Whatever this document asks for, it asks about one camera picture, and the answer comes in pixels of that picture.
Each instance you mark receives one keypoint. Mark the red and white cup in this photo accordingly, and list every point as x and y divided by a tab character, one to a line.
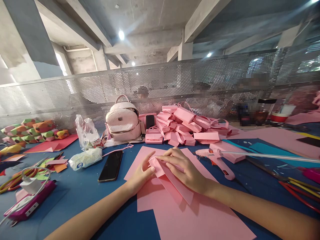
281	115

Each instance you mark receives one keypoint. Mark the flat pink paper box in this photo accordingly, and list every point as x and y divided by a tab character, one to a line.
235	155

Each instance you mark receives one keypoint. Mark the person's right hand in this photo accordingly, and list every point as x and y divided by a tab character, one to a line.
192	172

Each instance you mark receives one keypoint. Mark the pale pink backpack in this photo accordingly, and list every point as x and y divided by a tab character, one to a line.
122	122

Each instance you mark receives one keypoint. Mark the small black phone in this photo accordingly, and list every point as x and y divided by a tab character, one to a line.
150	121

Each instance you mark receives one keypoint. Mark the red paper sheet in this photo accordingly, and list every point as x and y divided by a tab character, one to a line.
55	144

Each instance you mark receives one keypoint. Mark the perforated metal screen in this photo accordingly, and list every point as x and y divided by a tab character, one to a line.
75	95

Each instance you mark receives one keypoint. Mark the pile of pink paper handbags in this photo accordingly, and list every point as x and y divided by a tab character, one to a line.
185	125

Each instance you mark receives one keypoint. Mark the teal paper sheet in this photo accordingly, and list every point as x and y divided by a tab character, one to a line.
265	150

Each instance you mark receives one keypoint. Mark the pink glue gun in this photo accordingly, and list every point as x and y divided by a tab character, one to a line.
220	162

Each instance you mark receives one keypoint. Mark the long white glue stick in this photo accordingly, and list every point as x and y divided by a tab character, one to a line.
270	155

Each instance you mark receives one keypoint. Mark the person's left hand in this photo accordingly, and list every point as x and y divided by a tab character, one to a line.
140	178

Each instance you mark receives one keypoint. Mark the magenta power strip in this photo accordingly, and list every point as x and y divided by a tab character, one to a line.
32	202

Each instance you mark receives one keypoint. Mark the white charger plug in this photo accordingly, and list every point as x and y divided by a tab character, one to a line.
30	185

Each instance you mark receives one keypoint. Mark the wide pink paper sheet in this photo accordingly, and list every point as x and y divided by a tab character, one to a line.
275	136

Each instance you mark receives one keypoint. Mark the pink paper piece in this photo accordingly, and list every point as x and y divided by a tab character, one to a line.
172	182

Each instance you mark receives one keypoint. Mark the pile of colourful paper boxes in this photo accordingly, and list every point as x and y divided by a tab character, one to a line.
32	131

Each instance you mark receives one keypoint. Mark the black paper sheet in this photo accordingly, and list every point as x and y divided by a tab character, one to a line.
310	142

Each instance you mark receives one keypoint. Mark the white plastic packet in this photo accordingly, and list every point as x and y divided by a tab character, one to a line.
85	158

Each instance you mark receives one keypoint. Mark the glass jar with black lid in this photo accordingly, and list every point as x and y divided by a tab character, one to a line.
265	112

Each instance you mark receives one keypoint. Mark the single pink paper bag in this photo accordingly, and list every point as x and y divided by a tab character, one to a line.
153	137

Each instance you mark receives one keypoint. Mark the clear plastic bag with cartons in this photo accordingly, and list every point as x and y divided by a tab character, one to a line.
88	136

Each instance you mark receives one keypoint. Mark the large pink paper sheet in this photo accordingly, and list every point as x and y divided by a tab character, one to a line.
140	160
200	220

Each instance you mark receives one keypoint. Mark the magenta plastic object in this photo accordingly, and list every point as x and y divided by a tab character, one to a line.
311	175

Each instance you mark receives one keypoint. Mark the ceiling lamp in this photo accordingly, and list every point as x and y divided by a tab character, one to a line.
121	34
209	54

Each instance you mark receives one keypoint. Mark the black smartphone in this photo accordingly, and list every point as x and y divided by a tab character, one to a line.
110	166

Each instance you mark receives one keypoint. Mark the heap of coloured paper scraps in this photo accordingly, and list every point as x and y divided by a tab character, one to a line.
53	163

